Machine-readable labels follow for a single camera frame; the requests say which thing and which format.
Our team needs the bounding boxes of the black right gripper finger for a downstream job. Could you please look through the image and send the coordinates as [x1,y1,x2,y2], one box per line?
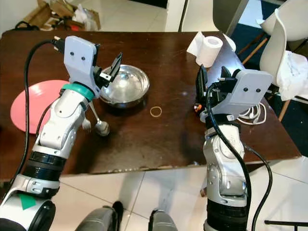
[195,64,209,105]

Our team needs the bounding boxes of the metal spoon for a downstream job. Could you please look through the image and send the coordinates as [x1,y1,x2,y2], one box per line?
[92,103,110,137]

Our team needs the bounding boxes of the orange black tape measure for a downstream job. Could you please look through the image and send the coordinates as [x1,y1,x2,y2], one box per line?
[194,99,204,114]

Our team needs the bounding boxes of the grey chair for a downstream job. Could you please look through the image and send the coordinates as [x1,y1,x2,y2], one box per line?
[212,0,251,34]

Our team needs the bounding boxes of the steel bowl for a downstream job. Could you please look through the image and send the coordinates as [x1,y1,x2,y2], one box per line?
[99,64,150,107]

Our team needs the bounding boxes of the pink plate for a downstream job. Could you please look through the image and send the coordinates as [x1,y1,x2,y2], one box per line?
[11,80,73,134]

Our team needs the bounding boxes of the grey robot right leg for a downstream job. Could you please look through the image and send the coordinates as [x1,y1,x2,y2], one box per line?
[148,209,180,231]

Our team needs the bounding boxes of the grey robot leg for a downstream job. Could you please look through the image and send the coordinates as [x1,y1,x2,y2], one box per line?
[148,209,180,231]
[75,203,124,231]

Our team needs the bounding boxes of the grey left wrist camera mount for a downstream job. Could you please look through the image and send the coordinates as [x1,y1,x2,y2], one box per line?
[64,36,101,87]

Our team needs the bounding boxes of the metal fork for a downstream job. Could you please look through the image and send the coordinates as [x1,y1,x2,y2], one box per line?
[81,115,93,132]

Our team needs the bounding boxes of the grey robot left leg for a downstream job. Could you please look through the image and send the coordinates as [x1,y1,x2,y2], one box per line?
[75,203,124,231]

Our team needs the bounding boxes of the white toilet paper roll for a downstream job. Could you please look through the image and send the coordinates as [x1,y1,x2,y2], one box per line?
[187,31,224,68]

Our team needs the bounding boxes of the black bag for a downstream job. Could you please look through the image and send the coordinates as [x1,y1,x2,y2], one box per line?
[13,22,40,32]

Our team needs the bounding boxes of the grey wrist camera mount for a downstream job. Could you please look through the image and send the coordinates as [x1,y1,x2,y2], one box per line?
[64,36,101,87]
[225,69,274,117]

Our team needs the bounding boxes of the brown cardboard box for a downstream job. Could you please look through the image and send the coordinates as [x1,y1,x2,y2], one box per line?
[24,0,102,31]

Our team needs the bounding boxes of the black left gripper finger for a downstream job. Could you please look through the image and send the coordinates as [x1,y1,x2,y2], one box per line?
[109,52,124,81]

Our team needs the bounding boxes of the white cloth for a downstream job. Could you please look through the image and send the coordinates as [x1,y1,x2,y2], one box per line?
[276,48,308,102]

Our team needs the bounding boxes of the white cable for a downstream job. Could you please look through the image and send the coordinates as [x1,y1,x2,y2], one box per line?
[240,101,269,127]

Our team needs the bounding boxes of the yellow rubber band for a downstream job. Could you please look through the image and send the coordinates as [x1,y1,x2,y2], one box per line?
[150,106,163,117]

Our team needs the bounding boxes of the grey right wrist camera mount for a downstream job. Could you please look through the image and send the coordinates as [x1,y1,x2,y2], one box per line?
[225,69,274,117]

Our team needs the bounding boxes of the white chair wooden legs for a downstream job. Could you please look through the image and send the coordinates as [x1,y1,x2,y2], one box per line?
[243,7,308,121]

